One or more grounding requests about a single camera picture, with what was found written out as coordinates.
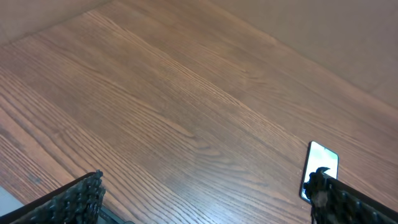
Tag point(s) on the cardboard side panel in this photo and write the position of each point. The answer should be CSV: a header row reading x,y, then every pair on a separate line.
x,y
20,18

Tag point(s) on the cardboard backdrop panel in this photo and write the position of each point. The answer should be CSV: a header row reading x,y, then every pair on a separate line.
x,y
355,39

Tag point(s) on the blue Samsung Galaxy smartphone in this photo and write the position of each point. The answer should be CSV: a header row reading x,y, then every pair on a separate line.
x,y
318,156

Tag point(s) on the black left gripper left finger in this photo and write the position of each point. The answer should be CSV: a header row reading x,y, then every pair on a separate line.
x,y
79,201

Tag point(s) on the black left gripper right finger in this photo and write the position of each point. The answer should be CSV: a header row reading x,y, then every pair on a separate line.
x,y
333,202

